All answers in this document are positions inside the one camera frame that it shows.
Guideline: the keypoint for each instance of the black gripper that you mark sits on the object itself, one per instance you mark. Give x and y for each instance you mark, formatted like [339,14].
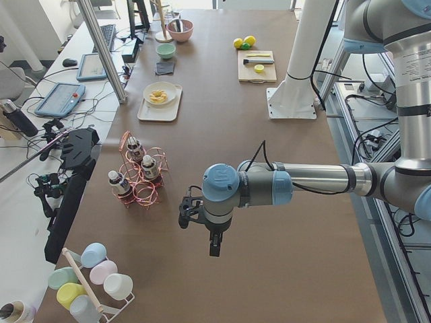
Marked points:
[215,231]

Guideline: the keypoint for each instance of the tea bottle white cap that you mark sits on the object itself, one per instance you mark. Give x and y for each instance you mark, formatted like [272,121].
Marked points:
[149,167]

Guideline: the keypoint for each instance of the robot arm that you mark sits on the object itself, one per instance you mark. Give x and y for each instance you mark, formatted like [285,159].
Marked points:
[403,29]

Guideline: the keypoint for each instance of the tea bottle in rack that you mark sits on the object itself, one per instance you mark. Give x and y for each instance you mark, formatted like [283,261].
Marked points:
[135,149]
[119,183]

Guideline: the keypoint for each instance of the cream serving tray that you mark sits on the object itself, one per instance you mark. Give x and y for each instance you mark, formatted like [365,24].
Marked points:
[163,113]

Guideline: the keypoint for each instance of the white cup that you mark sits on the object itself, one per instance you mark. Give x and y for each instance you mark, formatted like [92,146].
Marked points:
[118,286]

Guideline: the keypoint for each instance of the pink cup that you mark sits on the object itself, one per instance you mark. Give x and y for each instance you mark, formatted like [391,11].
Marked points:
[99,273]

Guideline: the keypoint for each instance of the light blue cup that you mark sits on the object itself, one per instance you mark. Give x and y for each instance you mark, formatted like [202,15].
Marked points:
[93,254]

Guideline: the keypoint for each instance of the pale blue cup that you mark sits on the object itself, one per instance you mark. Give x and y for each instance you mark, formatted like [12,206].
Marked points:
[83,310]

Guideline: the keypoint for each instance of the yellow cup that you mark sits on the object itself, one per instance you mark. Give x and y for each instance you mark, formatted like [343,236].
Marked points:
[67,293]

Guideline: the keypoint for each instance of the glazed donut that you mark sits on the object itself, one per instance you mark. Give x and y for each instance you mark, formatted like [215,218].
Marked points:
[158,96]

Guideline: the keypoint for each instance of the green cup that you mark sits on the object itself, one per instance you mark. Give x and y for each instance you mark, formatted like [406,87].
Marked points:
[61,276]

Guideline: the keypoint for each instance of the white plate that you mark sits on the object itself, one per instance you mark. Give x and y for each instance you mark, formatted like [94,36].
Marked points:
[169,88]

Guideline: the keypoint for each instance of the half lemon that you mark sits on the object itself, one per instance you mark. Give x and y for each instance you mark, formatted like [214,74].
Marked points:
[259,68]

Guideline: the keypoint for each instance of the wooden cutting board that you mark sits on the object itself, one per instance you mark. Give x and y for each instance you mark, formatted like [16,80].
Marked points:
[246,73]

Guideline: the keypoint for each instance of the grey folded cloth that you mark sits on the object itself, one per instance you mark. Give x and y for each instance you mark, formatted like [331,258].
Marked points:
[164,68]

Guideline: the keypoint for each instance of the yellow plastic knife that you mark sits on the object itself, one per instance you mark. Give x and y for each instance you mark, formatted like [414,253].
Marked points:
[258,55]

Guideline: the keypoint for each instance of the green lime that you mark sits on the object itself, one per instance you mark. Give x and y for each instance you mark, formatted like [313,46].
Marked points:
[245,46]

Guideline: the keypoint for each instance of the green bowl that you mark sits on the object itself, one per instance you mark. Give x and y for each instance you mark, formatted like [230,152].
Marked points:
[166,50]

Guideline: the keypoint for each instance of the yellow lemon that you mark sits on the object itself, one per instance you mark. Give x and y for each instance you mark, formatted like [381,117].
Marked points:
[250,40]
[237,43]

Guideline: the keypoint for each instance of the blue teach pendant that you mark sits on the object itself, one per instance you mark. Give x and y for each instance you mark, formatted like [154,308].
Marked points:
[91,68]
[61,100]

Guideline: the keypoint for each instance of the wooden mug tree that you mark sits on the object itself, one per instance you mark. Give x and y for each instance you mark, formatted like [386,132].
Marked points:
[162,36]

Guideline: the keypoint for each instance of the paper cup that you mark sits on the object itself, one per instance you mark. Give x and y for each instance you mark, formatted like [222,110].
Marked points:
[17,312]

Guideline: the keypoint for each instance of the pink bowl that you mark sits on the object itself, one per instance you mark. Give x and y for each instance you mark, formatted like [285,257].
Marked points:
[182,37]

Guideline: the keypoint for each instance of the metal ice scoop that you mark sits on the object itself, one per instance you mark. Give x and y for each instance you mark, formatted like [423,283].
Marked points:
[178,25]

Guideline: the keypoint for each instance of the black computer mouse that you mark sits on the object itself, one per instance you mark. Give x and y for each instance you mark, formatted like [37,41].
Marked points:
[69,62]

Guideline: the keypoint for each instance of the black keyboard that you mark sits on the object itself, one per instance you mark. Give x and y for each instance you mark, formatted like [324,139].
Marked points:
[109,32]

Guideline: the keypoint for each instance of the copper wire bottle rack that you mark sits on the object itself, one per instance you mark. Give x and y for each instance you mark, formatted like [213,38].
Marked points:
[144,192]

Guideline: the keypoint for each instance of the white wire cup rack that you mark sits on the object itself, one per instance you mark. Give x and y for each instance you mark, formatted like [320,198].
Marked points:
[111,307]

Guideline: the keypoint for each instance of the wooden rod handle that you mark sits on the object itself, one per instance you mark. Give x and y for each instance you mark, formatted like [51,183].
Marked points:
[70,259]

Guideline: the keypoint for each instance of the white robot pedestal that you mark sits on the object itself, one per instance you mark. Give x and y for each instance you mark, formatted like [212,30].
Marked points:
[293,98]

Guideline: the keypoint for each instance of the aluminium frame post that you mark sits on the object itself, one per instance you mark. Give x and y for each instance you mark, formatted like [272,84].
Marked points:
[93,27]

